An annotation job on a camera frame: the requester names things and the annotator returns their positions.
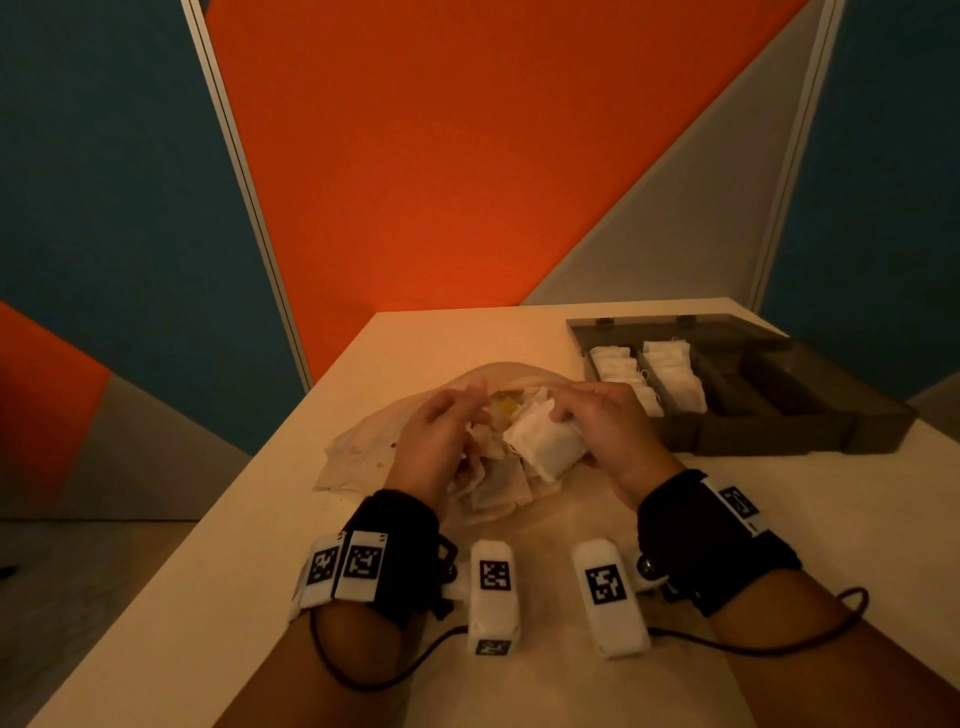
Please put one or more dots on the person's left hand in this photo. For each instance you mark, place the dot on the person's left hand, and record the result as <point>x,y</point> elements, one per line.
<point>431,457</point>

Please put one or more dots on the person's right hand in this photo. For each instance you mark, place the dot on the person's right hand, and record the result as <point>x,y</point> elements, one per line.
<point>622,435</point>

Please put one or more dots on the pile of paper tea bags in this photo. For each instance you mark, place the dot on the pile of paper tea bags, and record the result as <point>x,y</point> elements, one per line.
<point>495,487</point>

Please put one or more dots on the clear plastic bag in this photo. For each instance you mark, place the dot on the clear plastic bag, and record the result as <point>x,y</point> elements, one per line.
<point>360,457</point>

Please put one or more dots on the white square tea bag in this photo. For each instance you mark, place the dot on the white square tea bag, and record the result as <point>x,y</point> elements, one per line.
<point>544,442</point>

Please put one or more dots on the dark compartment organizer box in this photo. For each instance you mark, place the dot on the dark compartment organizer box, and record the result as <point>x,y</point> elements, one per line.
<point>810,405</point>

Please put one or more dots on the person's left forearm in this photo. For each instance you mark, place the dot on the person's left forearm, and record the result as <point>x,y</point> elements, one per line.
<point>300,690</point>

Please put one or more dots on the person's right forearm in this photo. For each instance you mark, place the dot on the person's right forearm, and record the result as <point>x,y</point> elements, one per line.
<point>825,690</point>

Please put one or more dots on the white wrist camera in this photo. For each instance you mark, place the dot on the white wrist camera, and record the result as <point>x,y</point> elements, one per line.
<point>615,630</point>
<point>491,615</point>

